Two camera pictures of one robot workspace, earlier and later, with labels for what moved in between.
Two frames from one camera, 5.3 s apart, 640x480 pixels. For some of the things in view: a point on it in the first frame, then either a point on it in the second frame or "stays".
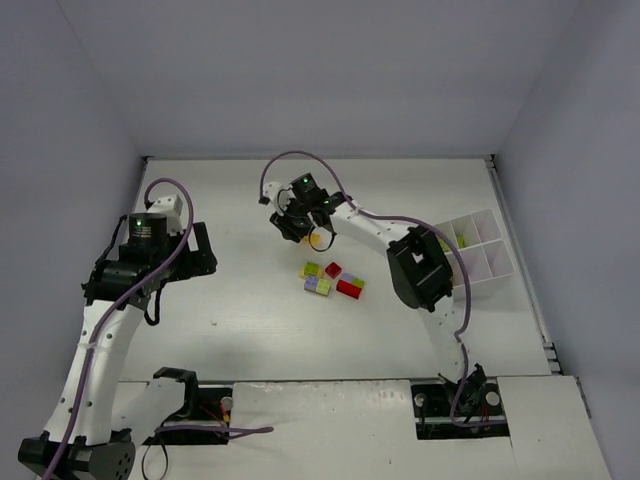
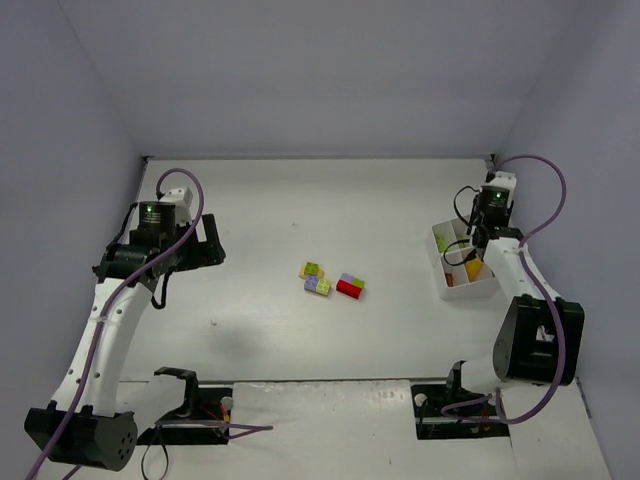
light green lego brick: x=442 y=243 stays
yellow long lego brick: x=315 y=239 to x=473 y=268
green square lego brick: x=311 y=268 stays
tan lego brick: x=301 y=272 stays
